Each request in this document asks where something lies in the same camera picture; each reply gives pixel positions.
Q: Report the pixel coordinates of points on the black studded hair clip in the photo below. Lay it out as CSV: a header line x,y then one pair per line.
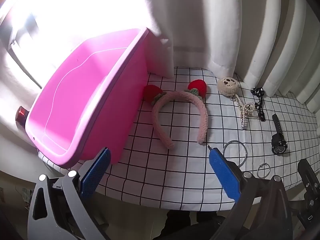
x,y
258,102

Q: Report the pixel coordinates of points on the pink fluffy strawberry headband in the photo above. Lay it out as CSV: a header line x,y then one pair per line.
x,y
203,120

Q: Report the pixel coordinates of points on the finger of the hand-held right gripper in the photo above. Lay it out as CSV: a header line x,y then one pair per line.
x,y
308,177

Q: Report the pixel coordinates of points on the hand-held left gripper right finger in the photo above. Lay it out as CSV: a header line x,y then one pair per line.
x,y
225,177

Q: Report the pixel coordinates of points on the pearl hair claw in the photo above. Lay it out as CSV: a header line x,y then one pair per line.
x,y
243,120

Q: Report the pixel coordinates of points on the pink plastic tub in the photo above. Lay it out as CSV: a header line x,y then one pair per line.
x,y
82,92

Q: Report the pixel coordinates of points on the silver bangle with clasp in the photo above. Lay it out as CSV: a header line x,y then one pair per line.
x,y
257,171

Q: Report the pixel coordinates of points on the black wrist watch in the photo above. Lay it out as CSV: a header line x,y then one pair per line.
x,y
278,142

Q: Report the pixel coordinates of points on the red metal bottle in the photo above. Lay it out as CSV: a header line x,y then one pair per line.
x,y
21,116

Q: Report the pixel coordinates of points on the white curtain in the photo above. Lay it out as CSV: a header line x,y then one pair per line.
x,y
225,30

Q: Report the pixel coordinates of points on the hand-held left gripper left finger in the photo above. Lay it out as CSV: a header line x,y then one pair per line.
x,y
96,172

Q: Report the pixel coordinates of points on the white checked tablecloth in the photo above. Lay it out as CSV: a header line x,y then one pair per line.
x,y
175,170

